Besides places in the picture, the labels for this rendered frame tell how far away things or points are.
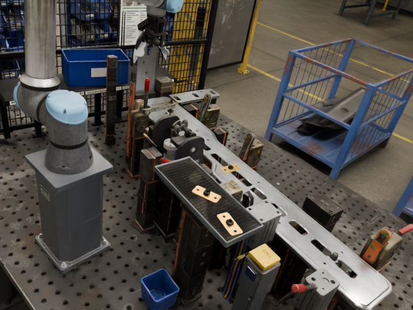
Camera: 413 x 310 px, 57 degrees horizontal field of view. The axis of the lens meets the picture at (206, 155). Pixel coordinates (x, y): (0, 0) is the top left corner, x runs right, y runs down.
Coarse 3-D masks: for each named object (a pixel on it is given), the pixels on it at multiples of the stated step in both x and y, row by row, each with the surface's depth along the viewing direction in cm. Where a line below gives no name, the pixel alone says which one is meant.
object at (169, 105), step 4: (172, 100) 179; (152, 104) 176; (156, 104) 177; (160, 104) 177; (164, 104) 178; (168, 104) 179; (172, 104) 179; (140, 108) 172; (148, 108) 172; (152, 108) 173; (156, 108) 174; (160, 108) 176; (164, 108) 177; (168, 108) 179; (172, 108) 182; (168, 112) 182; (172, 112) 182
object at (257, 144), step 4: (256, 140) 169; (256, 144) 167; (260, 144) 167; (252, 148) 164; (256, 148) 166; (260, 148) 168; (248, 152) 164; (252, 152) 165; (256, 152) 167; (260, 152) 169; (248, 156) 166; (252, 156) 167; (256, 156) 170; (260, 156) 171; (244, 160) 168; (248, 160) 167; (252, 160) 169; (256, 160) 171; (248, 164) 169; (252, 164) 170; (256, 164) 173; (252, 168) 172; (236, 176) 177; (240, 176) 174
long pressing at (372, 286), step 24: (192, 120) 185; (216, 144) 170; (216, 168) 155; (264, 192) 146; (288, 216) 137; (288, 240) 126; (336, 240) 130; (312, 264) 119; (360, 264) 123; (360, 288) 115; (384, 288) 116
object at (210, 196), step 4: (196, 188) 115; (200, 188) 116; (204, 188) 116; (192, 192) 114; (196, 192) 114; (200, 192) 114; (204, 192) 113; (208, 192) 113; (212, 192) 115; (200, 196) 113; (204, 196) 113; (208, 196) 113; (212, 196) 114; (216, 196) 114; (220, 196) 114; (208, 200) 112; (212, 200) 112; (216, 200) 112
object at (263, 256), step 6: (264, 246) 100; (252, 252) 98; (258, 252) 98; (264, 252) 99; (270, 252) 99; (258, 258) 97; (264, 258) 97; (270, 258) 97; (276, 258) 98; (258, 264) 96; (264, 264) 95; (270, 264) 96
